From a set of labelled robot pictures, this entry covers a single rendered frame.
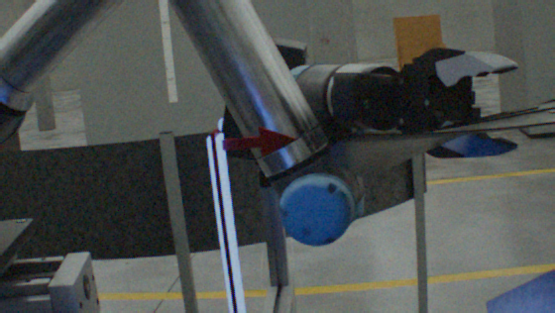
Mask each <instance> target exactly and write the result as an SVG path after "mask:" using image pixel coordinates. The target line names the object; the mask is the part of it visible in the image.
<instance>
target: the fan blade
mask: <svg viewBox="0 0 555 313"><path fill-rule="evenodd" d="M553 124H555V99H553V100H550V101H545V102H543V103H540V104H538V105H534V106H528V107H523V108H520V109H517V110H513V111H510V112H497V113H494V114H491V115H488V116H484V117H480V118H476V119H472V120H468V121H463V122H460V123H455V124H452V125H447V126H444V127H442V128H438V129H434V130H429V131H425V132H420V133H414V134H359V135H356V136H352V137H348V138H345V139H342V140H341V141H339V142H337V143H336V144H335V145H334V146H333V147H332V149H331V156H332V158H333V160H334V161H335V162H336V163H337V164H338V165H339V166H341V167H342V168H344V169H345V170H347V171H348V172H350V173H352V174H354V175H356V176H358V177H361V178H365V177H367V176H375V175H377V174H379V173H381V172H383V171H385V170H387V169H390V168H392V167H394V166H396V165H397V164H399V163H401V162H404V161H406V160H408V159H410V158H412V157H415V156H418V155H420V154H422V153H424V152H426V151H429V150H431V149H433V148H435V147H437V146H440V145H443V144H445V143H447V142H449V141H452V140H454V139H456V138H459V137H462V136H464V135H468V134H478V133H487V132H496V131H506V130H514V129H522V128H529V127H537V126H544V125H553Z"/></svg>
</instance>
